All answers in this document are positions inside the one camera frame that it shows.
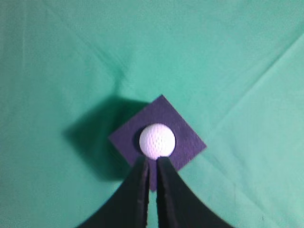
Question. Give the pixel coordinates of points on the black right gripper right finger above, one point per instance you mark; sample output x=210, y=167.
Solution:
x=177, y=205

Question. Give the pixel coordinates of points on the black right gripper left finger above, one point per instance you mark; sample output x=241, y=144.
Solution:
x=128, y=206

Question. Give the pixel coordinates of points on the white dimpled golf ball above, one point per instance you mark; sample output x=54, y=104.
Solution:
x=157, y=140

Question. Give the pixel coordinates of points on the dark purple cube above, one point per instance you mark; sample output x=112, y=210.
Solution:
x=126, y=138

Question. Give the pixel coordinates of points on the green table cloth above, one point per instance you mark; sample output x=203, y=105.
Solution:
x=72, y=71

